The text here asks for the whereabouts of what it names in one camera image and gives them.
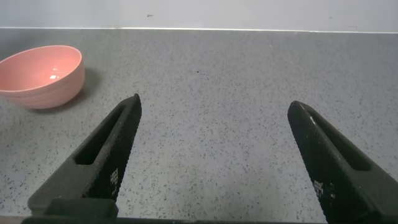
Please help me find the pink bowl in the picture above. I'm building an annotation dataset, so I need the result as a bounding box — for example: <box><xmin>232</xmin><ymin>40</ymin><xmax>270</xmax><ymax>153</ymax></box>
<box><xmin>0</xmin><ymin>45</ymin><xmax>86</xmax><ymax>110</ymax></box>

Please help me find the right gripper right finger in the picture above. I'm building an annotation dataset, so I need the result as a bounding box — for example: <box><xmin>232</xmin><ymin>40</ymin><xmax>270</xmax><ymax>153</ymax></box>
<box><xmin>287</xmin><ymin>100</ymin><xmax>398</xmax><ymax>224</ymax></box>

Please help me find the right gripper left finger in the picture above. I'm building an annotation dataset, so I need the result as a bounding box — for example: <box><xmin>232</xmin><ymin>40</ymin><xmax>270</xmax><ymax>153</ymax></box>
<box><xmin>27</xmin><ymin>93</ymin><xmax>143</xmax><ymax>217</ymax></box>

